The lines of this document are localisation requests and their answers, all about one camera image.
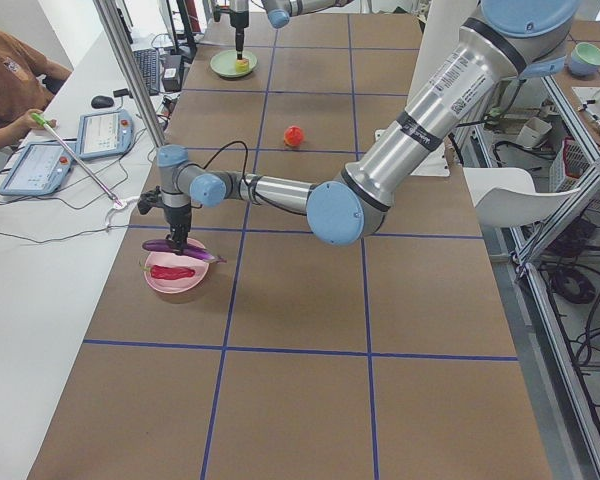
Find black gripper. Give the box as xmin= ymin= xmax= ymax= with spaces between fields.
xmin=212 ymin=0 xmax=249 ymax=60
xmin=137 ymin=187 xmax=192 ymax=255

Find purple eggplant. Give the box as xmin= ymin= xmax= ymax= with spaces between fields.
xmin=142 ymin=239 xmax=226 ymax=263

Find yellow-pink peach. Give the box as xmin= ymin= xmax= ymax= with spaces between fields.
xmin=234 ymin=58 xmax=250 ymax=73

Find red chili pepper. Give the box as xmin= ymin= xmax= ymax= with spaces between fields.
xmin=139 ymin=264 xmax=196 ymax=281

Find red orange fruit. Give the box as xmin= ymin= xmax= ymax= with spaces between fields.
xmin=283 ymin=125 xmax=305 ymax=148

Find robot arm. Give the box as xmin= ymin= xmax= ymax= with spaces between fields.
xmin=138 ymin=1 xmax=579 ymax=262
xmin=211 ymin=0 xmax=349 ymax=60

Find mint green plate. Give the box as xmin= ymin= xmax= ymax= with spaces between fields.
xmin=210 ymin=50 xmax=258 ymax=79

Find pink plate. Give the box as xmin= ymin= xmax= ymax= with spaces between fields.
xmin=142 ymin=239 xmax=210 ymax=294

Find black box device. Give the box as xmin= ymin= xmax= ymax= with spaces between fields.
xmin=161 ymin=55 xmax=184 ymax=92

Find black keyboard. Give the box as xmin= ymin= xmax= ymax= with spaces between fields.
xmin=132 ymin=48 xmax=161 ymax=96

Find teach pendant far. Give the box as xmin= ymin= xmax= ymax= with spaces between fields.
xmin=76 ymin=110 xmax=134 ymax=160

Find teach pendant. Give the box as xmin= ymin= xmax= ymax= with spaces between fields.
xmin=76 ymin=110 xmax=134 ymax=160
xmin=0 ymin=142 xmax=73 ymax=196

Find teach pendant near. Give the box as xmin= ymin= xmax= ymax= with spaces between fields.
xmin=0 ymin=142 xmax=73 ymax=196

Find black computer mouse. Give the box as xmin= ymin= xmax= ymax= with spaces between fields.
xmin=90 ymin=95 xmax=115 ymax=109

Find person in brown shirt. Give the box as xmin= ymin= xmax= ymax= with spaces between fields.
xmin=0 ymin=30 xmax=71 ymax=150

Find white chair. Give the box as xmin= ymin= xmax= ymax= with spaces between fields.
xmin=463 ymin=167 xmax=581 ymax=228

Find stacked green blue bowls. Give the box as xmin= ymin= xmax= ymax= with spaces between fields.
xmin=567 ymin=42 xmax=600 ymax=77

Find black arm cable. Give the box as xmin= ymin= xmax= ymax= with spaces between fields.
xmin=189 ymin=140 xmax=311 ymax=219

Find aluminium frame post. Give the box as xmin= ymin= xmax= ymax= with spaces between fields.
xmin=93 ymin=0 xmax=165 ymax=149

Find green handled stick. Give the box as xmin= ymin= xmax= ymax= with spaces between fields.
xmin=30 ymin=111 xmax=127 ymax=210

